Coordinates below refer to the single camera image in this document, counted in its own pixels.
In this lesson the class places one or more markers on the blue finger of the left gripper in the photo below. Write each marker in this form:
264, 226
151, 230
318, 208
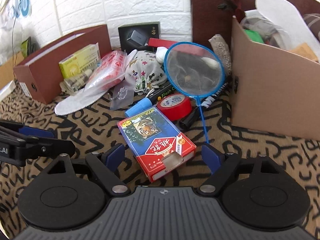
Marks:
36, 132

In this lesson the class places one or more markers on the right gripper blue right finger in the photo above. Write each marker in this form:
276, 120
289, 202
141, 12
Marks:
212, 157

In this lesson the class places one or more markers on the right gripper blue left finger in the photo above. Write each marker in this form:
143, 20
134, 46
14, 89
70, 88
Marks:
113, 157

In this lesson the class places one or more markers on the letter pattern tan rug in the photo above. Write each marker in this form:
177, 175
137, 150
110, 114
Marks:
95, 129

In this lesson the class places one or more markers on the playing card box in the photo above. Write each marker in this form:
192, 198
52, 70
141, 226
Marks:
158, 145

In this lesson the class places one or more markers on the brown shoe box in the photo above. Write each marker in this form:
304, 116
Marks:
39, 74

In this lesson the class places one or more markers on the large cardboard box background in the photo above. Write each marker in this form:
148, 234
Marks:
6, 69

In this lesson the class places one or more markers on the white round pad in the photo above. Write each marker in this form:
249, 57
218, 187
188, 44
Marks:
76, 102

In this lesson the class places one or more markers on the clear bag brown items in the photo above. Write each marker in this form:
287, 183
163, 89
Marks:
73, 84

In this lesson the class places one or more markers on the red tape roll front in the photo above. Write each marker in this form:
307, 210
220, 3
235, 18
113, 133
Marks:
175, 106

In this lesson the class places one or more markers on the blue cap black marker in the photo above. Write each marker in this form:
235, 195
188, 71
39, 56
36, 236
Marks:
153, 96

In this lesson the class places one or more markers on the tan cardboard box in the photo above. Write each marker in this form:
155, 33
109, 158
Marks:
273, 90

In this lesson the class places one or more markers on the blue rim small net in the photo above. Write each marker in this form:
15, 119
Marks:
195, 71

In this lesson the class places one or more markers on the red white plastic packet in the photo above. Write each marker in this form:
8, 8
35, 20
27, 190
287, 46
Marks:
109, 73

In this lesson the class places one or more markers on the white printed cloth pouch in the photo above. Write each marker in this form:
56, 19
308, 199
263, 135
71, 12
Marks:
144, 71

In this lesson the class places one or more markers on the yellow green medicine box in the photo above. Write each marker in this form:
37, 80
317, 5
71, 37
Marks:
80, 60

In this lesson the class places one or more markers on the red flat box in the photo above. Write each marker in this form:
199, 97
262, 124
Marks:
156, 42

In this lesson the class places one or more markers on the black charger box upright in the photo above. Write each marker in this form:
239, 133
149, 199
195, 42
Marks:
136, 36

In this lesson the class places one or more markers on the dark brown shoe box lid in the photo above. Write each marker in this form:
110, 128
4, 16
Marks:
208, 19

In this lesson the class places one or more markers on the white shoe insole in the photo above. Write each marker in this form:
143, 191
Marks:
285, 15

